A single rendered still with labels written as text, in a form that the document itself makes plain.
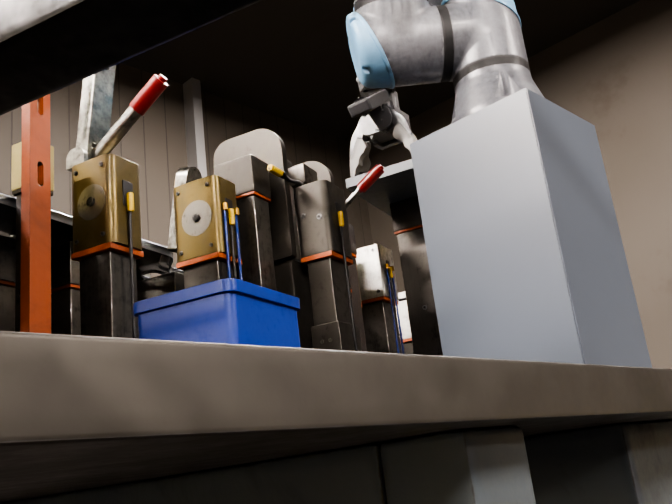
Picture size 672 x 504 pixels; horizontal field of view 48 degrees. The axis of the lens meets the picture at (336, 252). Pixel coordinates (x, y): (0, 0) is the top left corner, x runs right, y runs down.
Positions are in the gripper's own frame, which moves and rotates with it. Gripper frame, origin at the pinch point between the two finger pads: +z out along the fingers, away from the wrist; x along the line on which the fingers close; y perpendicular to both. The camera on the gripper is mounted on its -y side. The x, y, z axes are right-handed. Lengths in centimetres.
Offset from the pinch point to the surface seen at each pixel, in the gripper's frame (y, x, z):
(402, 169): -5.7, -6.4, 2.8
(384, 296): 17.1, 13.0, 18.6
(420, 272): 7.6, -0.6, 18.3
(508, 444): -65, -40, 53
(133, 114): -59, 4, 7
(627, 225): 280, 7, -55
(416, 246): 7.6, -0.6, 13.1
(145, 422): -98, -38, 51
